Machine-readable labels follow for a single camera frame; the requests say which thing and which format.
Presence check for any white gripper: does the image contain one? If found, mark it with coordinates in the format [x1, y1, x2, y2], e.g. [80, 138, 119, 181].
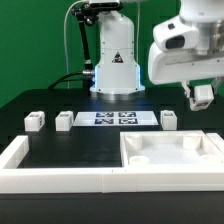
[148, 43, 224, 99]

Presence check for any white square table top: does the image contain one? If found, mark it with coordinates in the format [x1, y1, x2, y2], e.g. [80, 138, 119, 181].
[120, 131, 224, 168]

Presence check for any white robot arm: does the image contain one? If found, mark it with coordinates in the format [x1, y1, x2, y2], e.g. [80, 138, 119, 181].
[70, 0, 224, 100]

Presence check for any white sheet with tags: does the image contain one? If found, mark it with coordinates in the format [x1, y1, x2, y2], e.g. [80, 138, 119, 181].
[74, 111, 158, 126]

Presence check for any white U-shaped obstacle fence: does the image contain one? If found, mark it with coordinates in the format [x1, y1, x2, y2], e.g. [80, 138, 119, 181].
[0, 133, 224, 194]

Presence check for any black cable bundle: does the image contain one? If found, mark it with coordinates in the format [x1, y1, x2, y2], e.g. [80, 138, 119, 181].
[48, 6, 98, 90]

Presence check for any white cable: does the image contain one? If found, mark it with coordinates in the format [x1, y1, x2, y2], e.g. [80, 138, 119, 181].
[63, 0, 88, 90]

